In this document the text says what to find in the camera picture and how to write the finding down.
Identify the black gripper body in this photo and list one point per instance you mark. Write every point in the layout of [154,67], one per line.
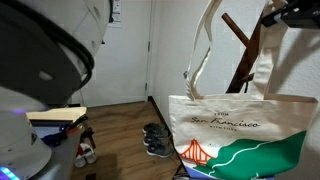
[305,16]

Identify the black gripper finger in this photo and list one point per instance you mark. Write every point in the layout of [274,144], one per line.
[276,15]
[276,22]

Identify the cream San Francisco tote bag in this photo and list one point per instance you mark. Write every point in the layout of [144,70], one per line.
[233,113]

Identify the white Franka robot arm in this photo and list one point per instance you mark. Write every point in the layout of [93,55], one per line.
[33,66]

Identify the brown wooden coat stand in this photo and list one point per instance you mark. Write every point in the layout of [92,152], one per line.
[248,60]

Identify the white door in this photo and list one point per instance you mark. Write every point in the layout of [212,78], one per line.
[123,66]

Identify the paper poster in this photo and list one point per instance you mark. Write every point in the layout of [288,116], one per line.
[116,11]

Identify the grey sneaker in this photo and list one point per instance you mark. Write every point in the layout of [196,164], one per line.
[154,128]
[159,150]
[156,138]

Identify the white sneaker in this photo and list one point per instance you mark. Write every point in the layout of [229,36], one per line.
[80,162]
[89,152]

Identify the black clamp orange tip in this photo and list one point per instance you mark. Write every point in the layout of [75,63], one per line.
[71,128]

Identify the light wooden board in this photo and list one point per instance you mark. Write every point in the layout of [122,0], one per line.
[55,114]

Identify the small black floor object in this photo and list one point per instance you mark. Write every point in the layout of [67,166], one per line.
[90,177]

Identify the grey wall door stopper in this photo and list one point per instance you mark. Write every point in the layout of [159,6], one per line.
[185,75]

